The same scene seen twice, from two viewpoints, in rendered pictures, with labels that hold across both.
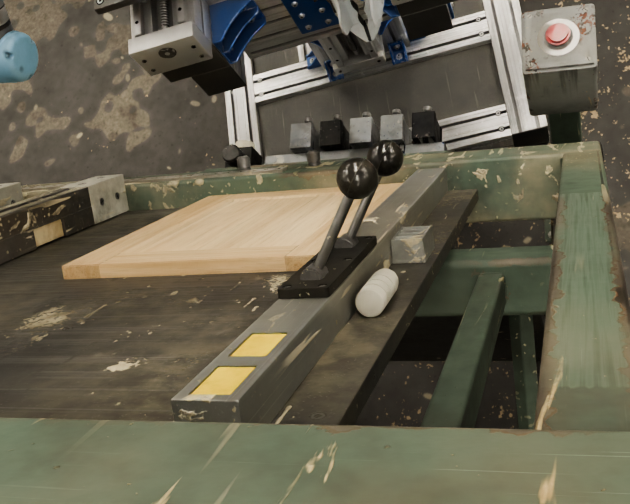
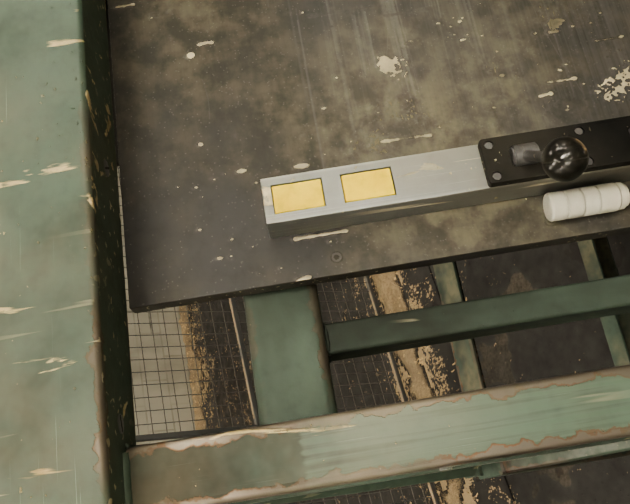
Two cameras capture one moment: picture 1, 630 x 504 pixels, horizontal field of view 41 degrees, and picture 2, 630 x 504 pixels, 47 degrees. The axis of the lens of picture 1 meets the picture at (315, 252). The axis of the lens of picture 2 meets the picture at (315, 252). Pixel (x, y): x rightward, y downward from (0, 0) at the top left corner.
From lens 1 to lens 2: 0.67 m
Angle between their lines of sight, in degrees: 70
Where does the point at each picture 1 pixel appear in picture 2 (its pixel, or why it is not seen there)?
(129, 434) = (73, 254)
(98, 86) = not seen: outside the picture
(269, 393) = (321, 222)
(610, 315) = (452, 447)
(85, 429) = (76, 228)
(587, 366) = (338, 446)
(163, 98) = not seen: outside the picture
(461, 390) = (508, 317)
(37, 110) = not seen: outside the picture
